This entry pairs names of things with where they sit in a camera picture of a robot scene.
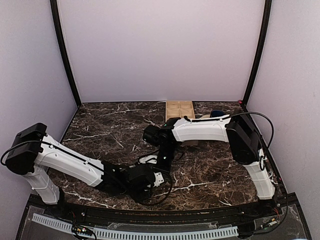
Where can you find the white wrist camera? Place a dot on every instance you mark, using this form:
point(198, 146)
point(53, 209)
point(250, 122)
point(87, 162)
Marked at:
point(158, 179)
point(150, 159)

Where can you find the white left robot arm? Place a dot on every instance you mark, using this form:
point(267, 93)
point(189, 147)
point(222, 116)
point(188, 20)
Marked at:
point(33, 149)

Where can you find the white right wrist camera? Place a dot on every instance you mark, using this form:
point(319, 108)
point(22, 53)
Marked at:
point(150, 159)

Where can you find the blue enamel mug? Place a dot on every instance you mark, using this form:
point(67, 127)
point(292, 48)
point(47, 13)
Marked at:
point(216, 113)

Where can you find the wooden compartment tray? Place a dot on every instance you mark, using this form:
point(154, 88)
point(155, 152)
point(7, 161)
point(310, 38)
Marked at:
point(175, 109)

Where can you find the beige ceramic plate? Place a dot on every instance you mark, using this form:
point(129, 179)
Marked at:
point(205, 116)

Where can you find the black frame post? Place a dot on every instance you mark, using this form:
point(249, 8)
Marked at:
point(259, 51)
point(63, 51)

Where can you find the white slotted cable duct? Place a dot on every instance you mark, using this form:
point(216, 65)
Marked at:
point(134, 232)

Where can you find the black left frame post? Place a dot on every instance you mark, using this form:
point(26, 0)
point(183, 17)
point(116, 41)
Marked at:
point(63, 51)

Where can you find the black right frame post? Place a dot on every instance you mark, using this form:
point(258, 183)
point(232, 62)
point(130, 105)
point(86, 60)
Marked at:
point(259, 51)

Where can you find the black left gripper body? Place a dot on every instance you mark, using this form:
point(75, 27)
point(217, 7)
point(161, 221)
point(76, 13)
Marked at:
point(133, 190)

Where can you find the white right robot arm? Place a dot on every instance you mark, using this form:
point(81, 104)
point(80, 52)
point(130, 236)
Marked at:
point(243, 137)

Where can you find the black front table rail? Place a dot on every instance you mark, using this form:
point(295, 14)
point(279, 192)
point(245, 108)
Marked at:
point(234, 215)

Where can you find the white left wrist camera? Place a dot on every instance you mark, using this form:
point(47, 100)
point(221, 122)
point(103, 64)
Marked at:
point(158, 179)

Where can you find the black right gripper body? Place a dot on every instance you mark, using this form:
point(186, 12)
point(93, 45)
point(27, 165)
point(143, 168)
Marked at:
point(168, 152)

